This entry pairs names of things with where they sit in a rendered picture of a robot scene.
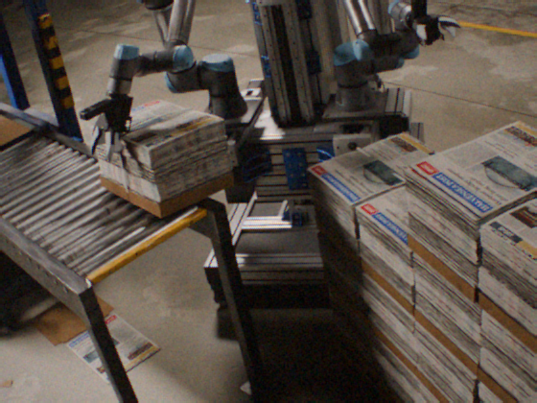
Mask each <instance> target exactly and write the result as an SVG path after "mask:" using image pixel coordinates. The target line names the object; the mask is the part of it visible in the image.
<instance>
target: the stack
mask: <svg viewBox="0 0 537 403"><path fill-rule="evenodd" d="M434 154H438V152H437V151H435V150H434V149H433V148H431V147H429V146H427V145H426V144H424V143H422V142H421V141H419V140H418V139H416V138H414V137H412V136H410V135H408V134H407V133H405V132H404V133H400V134H397V135H395V136H392V137H390V138H388V139H386V138H385V139H382V140H381V141H378V142H376V143H373V144H371V145H368V146H366V147H364V148H363V149H361V148H357V151H356V152H352V153H348V154H343V155H341V156H339V155H338V156H335V157H332V158H330V159H328V160H325V161H323V162H321V163H318V164H316V165H315V166H312V167H310V168H308V169H307V174H308V176H309V181H310V182H309V183H310V185H309V186H310V187H311V195H312V199H313V202H314V204H315V205H314V207H315V214H316V216H317V218H318V219H319V220H320V221H321V222H322V223H323V224H324V225H325V226H327V227H328V228H329V229H330V230H331V232H332V233H334V234H335V235H336V236H337V237H338V238H339V239H340V240H341V241H342V242H343V243H344V244H345V245H346V246H347V247H348V248H350V249H351V250H352V251H353V252H354V253H355V254H356V255H358V256H359V258H360V257H361V258H362V261H363V262H365V263H367V264H368V265H369V266H370V267H371V268H372V269H373V270H375V271H376V273H377V274H378V275H379V276H380V277H382V278H383V279H385V280H386V281H387V283H388V284H389V285H390V286H391V287H392V288H394V289H395V290H396V291H397V292H398V293H399V294H400V295H401V296H402V297H403V298H405V299H406V300H407V302H409V303H410V304H411V305H412V307H413V305H415V308H416V311H419V312H420V313H421V315H422V316H423V317H424V318H425V319H428V321H429V322H430V323H431V324H432V325H433V326H434V327H436V328H437V329H438V330H439V332H441V333H442V334H443V335H444V336H445V337H446V338H448V339H449V340H450V342H451V343H452V344H455V346H456V347H457V348H458V349H460V350H461V351H462V352H463V353H464V354H465V355H467V356H468V357H469V359H471V360H473V361H474V363H475V364H477V365H478V364H479V363H480V364H479V368H480V369H481V370H482V371H483V372H484V373H485V374H486V375H487V376H489V377H490V378H491V379H492V380H493V381H494V382H496V383H497V384H498V386H500V387H502V389H503V390H505V392H506V393H509V395H510V396H511V397H512V398H513V399H514V400H515V401H516V402H518V403H537V355H536V354H535V353H533V351H532V350H529V348H528V347H527V346H525V345H524V344H523V343H522V342H520V341H519V340H518V339H517V338H516V337H514V336H513V335H512V334H511V332H508V331H507V330H506V329H505V328H504V327H503V326H502V325H500V324H499V322H498V321H496V320H494V319H493V318H492V317H491V316H490V315H488V314H487V313H486V312H485V311H484V310H483V309H481V308H480V307H479V301H477V302H475V303H473V302H472V301H471V300H470V299H469V298H468V297H467V296H465V295H464V294H463V293H461V292H460V290H459V289H457V288H455V286H454V285H452V284H451V283H450V282H449V281H448V280H447V279H445V278H443V276H442V275H441V274H440V273H438V272H437V271H436V270H435V269H433V268H432V267H430V266H429V264H428V263H427V262H425V261H424V260H423V259H422V258H421V257H420V256H418V255H416V254H415V253H414V252H413V251H412V250H411V249H410V248H409V245H408V236H407V233H409V230H410V228H409V214H408V206H409V205H408V202H407V198H406V196H407V193H406V187H405V186H406V182H405V178H404V176H405V174H404V170H406V169H407V168H410V167H409V165H410V164H411V163H413V162H415V161H418V160H420V159H422V160H423V159H425V158H427V157H429V156H432V155H434ZM317 237H318V239H319V244H320V246H319V254H320V258H321V260H322V263H323V264H322V265H323V272H324V273H325V275H326V277H327V278H328V279H329V280H330V281H331V282H332V283H334V284H335V285H336V286H337V287H338V288H339V289H340V291H341V292H342V293H343V294H344V295H345V296H346V297H347V298H348V299H350V300H351V301H352V302H353V303H354V304H355V305H356V306H357V308H358V309H359V310H360V311H361V312H363V313H364V314H365V315H366V316H368V318H369V320H368V321H369V322H372V323H373V324H374V325H375V326H376V327H377V328H378V329H379V331H381V332H382V333H383V334H384V335H385V336H386V337H387V338H388V339H389V340H390V341H391V342H392V343H393V344H394V345H395V346H396V347H397V348H398V349H399V351H400V352H402V354H403V355H404V356H405V357H406V358H407V359H409V361H410V362H411V363H412V364H414V366H415V367H418V370H419V371H420V373H421V374H422V375H424V376H425V378H426V379H427V380H429V381H430V382H431V384H432V385H434V386H435V388H436V389H437V390H439V391H440V393H442V394H443V395H444V396H445V398H446V399H447V400H448V401H449V403H503V402H502V401H501V400H500V399H499V398H498V397H497V396H496V395H495V394H494V393H492V392H491V391H490V390H488V389H487V388H486V386H484V385H483V384H482V382H480V381H479V380H478V378H477V376H476V375H475V374H474V373H473V372H471V371H470V369H468V368H467V367H466V366H464V365H463V364H462V363H461V362H460V361H459V360H458V359H457V358H456V357H455V356H454V355H453V354H452V353H451V352H450V351H449V350H448V349H447V348H445V347H444V346H443V345H442V344H441V342H438V341H437V340H436V339H435V337H434V336H432V335H431V334H430V333H429V332H428V331H427V330H425V329H424V327H423V326H422V325H421V324H420V323H417V321H416V320H415V318H414V317H413V316H412V315H411V314H410V313H409V312H407V311H406V310H405V309H404V308H403V306H401V305H400V304H399V303H398V302H397V301H395V300H394V298H393V297H392V296H390V295H389V294H388V293H387V292H385V290H384V289H383V288H382V287H381V286H380V285H379V284H378V283H376V282H374V281H373V280H372V278H371V277H370V276H369V275H368V274H367V273H366V272H365V271H363V270H362V268H361V267H359V266H358V267H357V266H356V264H355V263H354V262H353V261H352V260H351V259H350V258H349V257H348V256H347V255H346V254H345V253H343V252H342V251H341V250H340V249H339V248H338V247H337V246H336V245H335V244H334V243H333V242H332V241H330V240H329V239H328V238H327V236H326V235H325V234H324V233H323V232H322V231H321V230H318V231H317ZM328 290H329V292H330V293H329V294H330V296H329V298H330V299H331V300H330V302H331V303H332V304H331V305H330V306H331V308H332V312H331V313H332V317H333V322H334V323H333V325H334V326H335V327H336V329H337V330H338V331H339V332H340V335H342V336H343V337H344V338H345V339H346V340H347V342H349V343H350V344H351V345H352V346H353V348H354V349H355V350H356V351H357V352H358V353H359V354H360V355H361V356H362V358H363V359H364V360H365V361H366V362H367V364H368V365H369V366H370V368H373V369H374V372H376V373H377V374H378V376H379V377H380V378H382V379H383V381H384V382H385V383H386V384H387V385H388V386H389V387H390V388H391V389H392V391H393V392H394V393H396V394H397V395H398V398H400V399H401V400H402V401H403V402H404V403H441V402H440V401H438V400H437V398H436V397H435V396H433V395H432V393H431V392H429V390H428V388H426V387H425V386H424V385H423V384H422V383H421V382H420V381H419V380H418V379H417V376H415V375H414V374H413V373H412V372H411V371H410V370H409V369H408V368H407V367H405V365H404V364H403V363H402V362H400V361H399V359H398V358H397V356H396V355H394V354H393V353H392V352H391V350H390V349H389V348H387V347H386V346H385V345H384V343H383V342H381V341H380V340H379V339H378V338H377V337H376V336H375V334H373V333H372V331H371V330H370V329H369V328H368V327H367V325H366V324H365V323H364V322H363V321H362V320H361V319H360V318H359V317H358V316H357V315H355V314H354V312H353V311H352V310H351V309H350V308H349V307H348V306H347V305H346V304H345V303H344V302H342V301H341V300H340V299H339V298H338V297H337V295H336V294H335V293H334V292H333V291H332V290H331V289H330V288H329V289H328ZM416 303H417V304H416ZM334 338H335V341H334V343H335V347H336V352H337V359H338V361H339V363H340V365H341V366H342V367H343V368H344V369H345V370H346V371H347V372H348V373H349V374H350V375H351V377H352V379H354V380H355V381H356V382H357V384H358V385H360V387H361V389H362V390H363V391H365V393H366V394H367V396H369V398H370V399H371V400H372V401H373V402H374V403H385V401H386V402H387V403H396V402H395V400H393V399H392V398H391V396H390V395H389V394H388V393H387V392H386V391H385V390H384V389H383V387H382V386H381V385H379V384H378V382H377V381H376V380H375V379H374V378H373V376H372V375H371V374H369V372H368V370H367V369H366V368H365V367H364V366H363V365H362V364H361V363H360V361H359V360H358V359H357V358H356V357H355V356H354V354H353V353H351V352H350V351H349V349H348V347H347V346H346V345H344V344H343V343H342V341H341V340H340V339H339V338H338V336H337V335H336V334H334ZM362 374H363V376H365V378H366V379H367V380H368V382H370V383H371V384H372V385H373V388H375V389H376V390H377V391H378V392H379V393H380V395H381V396H382V397H383V398H384V399H385V401H384V400H383V399H382V398H381V397H380V396H379V394H378V393H377V392H376V391H375V390H374V389H373V388H372V386H371V385H370V384H369V383H368V382H367V381H366V380H365V379H364V377H363V376H362Z"/></svg>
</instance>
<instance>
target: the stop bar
mask: <svg viewBox="0 0 537 403"><path fill-rule="evenodd" d="M205 215H207V210H206V209H205V208H203V207H199V208H198V209H196V210H195V211H194V212H192V213H190V214H189V215H187V216H185V217H184V218H182V219H180V220H179V221H177V222H175V223H174V224H172V225H170V226H168V227H166V228H165V229H163V230H161V232H159V233H157V234H156V235H154V236H152V237H151V238H150V239H148V240H147V241H145V242H144V243H143V244H141V245H138V246H136V247H134V248H133V249H131V250H130V251H128V252H126V253H125V254H123V255H121V256H120V257H119V258H117V259H116V260H115V259H114V260H112V261H111V262H109V263H108V264H107V265H105V266H103V267H102V268H101V269H99V270H98V271H95V272H94V273H92V274H91V275H89V276H88V277H87V278H86V281H87V282H88V284H90V285H93V286H94V285H96V284H97V283H98V282H100V281H101V280H103V279H104V278H105V277H107V276H110V275H112V274H113V273H115V272H116V271H118V270H119V269H121V268H122V267H123V266H126V265H127V264H129V263H130V262H132V261H133V260H134V259H136V258H138V257H139V256H141V255H143V254H144V253H146V252H147V251H150V250H151V249H154V248H155V247H157V246H159V245H160V244H162V243H163V242H164V241H166V240H167V239H169V238H171V237H172V236H174V235H176V234H177V233H178V232H179V231H181V230H183V229H184V228H186V227H188V226H189V225H191V224H193V223H195V222H196V221H197V220H199V219H200V218H202V217H204V216H205Z"/></svg>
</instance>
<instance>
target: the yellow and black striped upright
mask: <svg viewBox="0 0 537 403"><path fill-rule="evenodd" d="M36 19H37V21H38V23H37V24H38V26H39V29H40V33H41V35H42V40H43V42H44V45H45V50H46V53H47V58H48V60H49V62H50V67H51V70H52V72H53V78H54V80H55V82H56V88H57V90H58V97H59V99H60V101H61V107H62V108H69V107H71V106H74V105H75V102H74V99H73V96H72V90H71V87H70V84H69V80H68V77H67V74H66V69H65V66H64V64H63V58H62V56H61V53H60V49H59V47H58V40H57V37H56V32H55V29H54V27H53V26H54V24H53V22H52V19H51V15H50V14H43V15H41V16H39V17H37V18H36Z"/></svg>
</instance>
